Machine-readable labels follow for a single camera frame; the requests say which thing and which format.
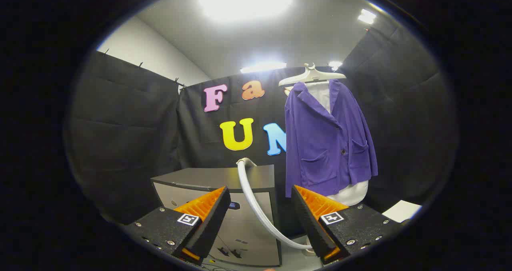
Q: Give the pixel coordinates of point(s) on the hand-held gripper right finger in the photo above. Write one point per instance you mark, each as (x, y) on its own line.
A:
(308, 219)

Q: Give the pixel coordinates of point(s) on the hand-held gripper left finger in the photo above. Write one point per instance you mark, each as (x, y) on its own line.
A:
(212, 223)

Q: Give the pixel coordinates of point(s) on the white garment steamer base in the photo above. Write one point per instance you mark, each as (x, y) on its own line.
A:
(308, 252)

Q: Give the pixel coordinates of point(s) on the purple jacket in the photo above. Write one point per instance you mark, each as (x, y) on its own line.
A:
(324, 143)

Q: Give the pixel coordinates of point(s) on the white clothes hanger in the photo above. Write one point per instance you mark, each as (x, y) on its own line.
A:
(310, 76)

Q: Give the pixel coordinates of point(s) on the grey cabinet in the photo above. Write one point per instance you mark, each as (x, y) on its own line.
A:
(188, 179)

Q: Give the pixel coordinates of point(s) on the white torso form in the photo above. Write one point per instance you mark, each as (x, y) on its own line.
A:
(354, 193)

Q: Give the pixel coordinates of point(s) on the white flat board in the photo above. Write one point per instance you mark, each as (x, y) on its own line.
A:
(401, 211)

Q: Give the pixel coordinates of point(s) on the black backdrop cloth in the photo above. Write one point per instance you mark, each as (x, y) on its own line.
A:
(128, 135)

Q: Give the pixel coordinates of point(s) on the ceiling light panel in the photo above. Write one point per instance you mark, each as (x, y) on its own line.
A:
(367, 16)
(246, 1)
(262, 66)
(335, 64)

